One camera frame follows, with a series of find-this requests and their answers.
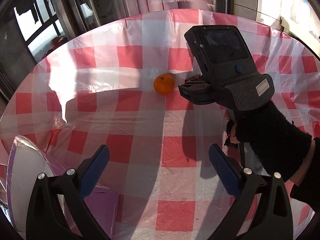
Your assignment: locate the small tangerine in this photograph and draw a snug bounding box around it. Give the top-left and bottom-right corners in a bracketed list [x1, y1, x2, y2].
[153, 73, 175, 95]

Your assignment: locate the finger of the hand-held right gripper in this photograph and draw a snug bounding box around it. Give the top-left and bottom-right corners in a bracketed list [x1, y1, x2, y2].
[184, 76, 210, 87]

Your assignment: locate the person's right forearm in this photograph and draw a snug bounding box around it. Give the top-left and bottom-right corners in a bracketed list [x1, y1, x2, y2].
[284, 137, 320, 207]

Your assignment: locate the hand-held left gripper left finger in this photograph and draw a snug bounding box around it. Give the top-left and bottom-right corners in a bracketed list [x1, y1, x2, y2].
[26, 144, 110, 240]

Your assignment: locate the red white checkered tablecloth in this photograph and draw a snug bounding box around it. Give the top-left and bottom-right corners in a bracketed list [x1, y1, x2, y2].
[0, 9, 320, 240]

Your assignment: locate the purple cardboard box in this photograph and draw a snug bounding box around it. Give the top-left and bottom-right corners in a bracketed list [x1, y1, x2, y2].
[6, 135, 120, 240]

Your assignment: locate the dark framed window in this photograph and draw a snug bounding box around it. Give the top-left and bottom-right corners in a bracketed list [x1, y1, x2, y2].
[0, 0, 103, 103]

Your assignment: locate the person's right hand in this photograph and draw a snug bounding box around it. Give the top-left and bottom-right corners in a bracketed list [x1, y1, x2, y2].
[224, 102, 313, 182]

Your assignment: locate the red bag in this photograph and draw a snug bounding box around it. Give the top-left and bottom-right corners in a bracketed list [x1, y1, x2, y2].
[49, 36, 68, 53]

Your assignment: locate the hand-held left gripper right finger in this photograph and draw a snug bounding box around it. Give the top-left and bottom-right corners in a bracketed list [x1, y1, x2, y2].
[209, 143, 293, 240]

